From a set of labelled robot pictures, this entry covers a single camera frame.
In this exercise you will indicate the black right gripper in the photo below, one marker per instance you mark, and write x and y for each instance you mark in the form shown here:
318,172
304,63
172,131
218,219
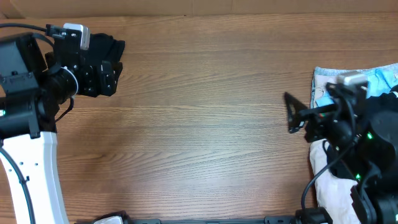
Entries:
303,116

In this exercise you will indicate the dark navy garment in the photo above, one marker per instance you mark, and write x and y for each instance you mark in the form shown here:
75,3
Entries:
376,140

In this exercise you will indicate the black polo shirt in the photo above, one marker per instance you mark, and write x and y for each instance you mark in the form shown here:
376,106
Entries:
104,47

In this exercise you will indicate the pale pink garment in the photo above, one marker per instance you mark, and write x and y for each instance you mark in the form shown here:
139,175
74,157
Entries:
333,193

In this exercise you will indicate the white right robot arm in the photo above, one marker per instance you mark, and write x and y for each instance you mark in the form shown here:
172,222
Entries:
374,197

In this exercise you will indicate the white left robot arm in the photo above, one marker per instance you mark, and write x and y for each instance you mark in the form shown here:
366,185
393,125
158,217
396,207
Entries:
35,85

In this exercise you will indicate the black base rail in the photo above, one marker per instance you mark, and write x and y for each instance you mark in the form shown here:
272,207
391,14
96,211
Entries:
313,216

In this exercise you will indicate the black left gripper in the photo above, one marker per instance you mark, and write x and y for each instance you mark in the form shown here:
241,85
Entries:
106,78

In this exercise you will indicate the light blue garment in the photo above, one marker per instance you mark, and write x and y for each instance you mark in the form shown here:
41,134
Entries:
380,80

